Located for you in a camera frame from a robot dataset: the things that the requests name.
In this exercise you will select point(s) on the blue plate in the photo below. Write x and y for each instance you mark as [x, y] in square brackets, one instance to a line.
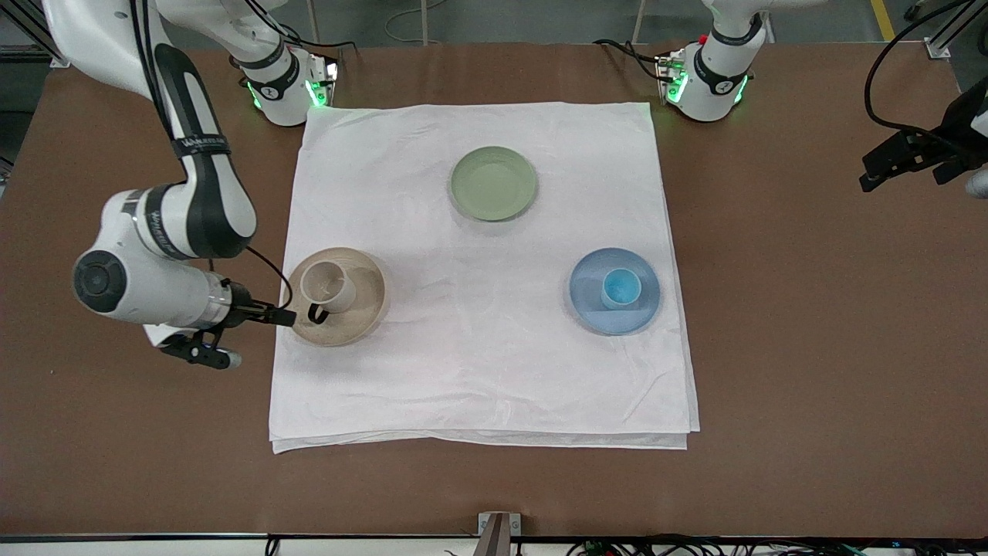
[590, 309]

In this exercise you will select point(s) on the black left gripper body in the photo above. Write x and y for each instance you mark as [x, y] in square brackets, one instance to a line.
[954, 133]

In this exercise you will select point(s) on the metal table bracket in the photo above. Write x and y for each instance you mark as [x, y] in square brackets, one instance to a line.
[498, 533]

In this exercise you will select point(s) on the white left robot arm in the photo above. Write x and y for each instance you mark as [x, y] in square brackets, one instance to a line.
[714, 77]

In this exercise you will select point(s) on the aluminium frame profile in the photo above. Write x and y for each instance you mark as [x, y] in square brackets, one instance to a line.
[953, 31]
[31, 35]

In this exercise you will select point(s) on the blue cup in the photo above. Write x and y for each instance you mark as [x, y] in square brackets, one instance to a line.
[621, 289]

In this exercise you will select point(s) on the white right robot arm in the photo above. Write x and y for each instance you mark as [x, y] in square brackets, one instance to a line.
[208, 208]

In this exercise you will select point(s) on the green plate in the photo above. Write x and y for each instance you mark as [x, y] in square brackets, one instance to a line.
[494, 184]

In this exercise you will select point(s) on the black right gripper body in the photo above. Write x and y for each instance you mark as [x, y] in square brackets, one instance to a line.
[242, 304]

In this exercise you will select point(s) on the white cloth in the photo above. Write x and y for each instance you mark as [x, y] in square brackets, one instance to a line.
[478, 371]

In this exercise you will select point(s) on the beige plate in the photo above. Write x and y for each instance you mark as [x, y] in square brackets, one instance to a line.
[363, 309]

